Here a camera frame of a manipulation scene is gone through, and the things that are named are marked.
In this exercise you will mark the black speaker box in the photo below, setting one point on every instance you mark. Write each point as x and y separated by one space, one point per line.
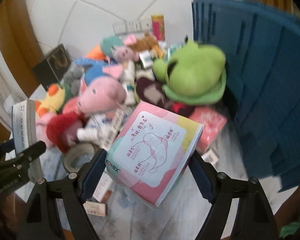
53 67

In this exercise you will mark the grey plush toy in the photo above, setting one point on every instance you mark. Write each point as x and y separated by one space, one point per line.
73 77

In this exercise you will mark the yellow duck plush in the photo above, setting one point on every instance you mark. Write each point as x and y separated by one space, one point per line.
56 97

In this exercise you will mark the pink sanitary pad pack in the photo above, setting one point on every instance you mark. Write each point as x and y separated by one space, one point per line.
152 150

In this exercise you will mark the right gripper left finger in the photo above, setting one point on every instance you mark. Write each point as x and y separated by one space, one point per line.
41 218

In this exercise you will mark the orange plush toy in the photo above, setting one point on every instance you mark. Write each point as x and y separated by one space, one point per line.
96 53

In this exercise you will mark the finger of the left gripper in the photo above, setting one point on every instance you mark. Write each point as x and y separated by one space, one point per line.
28 155
6 146

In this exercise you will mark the pink ointment box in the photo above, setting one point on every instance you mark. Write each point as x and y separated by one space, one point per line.
96 209

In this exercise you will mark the brown bear plush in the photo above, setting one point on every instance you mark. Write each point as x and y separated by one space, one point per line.
148 42

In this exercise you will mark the pink pig plush red dress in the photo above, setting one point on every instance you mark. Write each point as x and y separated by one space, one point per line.
59 130

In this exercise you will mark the pink tissue pack right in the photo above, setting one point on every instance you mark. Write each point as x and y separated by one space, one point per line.
212 121

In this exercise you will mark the blue plastic storage crate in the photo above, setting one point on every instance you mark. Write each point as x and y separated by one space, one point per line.
262 48

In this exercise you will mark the pink pig plush blue shirt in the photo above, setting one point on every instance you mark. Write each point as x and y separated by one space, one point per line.
101 88

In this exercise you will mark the green frog plush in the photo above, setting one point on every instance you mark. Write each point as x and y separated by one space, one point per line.
194 75

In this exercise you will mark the grey tape roll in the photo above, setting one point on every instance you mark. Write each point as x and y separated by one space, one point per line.
78 155

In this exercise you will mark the blue white medicine box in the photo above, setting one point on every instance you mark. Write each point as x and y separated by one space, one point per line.
24 134

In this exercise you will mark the white wall socket panel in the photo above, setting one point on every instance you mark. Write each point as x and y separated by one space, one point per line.
131 27

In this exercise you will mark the pink yellow canister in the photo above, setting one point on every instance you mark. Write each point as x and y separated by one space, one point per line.
158 27

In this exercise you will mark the teal pig plush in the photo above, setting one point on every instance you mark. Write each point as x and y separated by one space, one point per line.
114 48

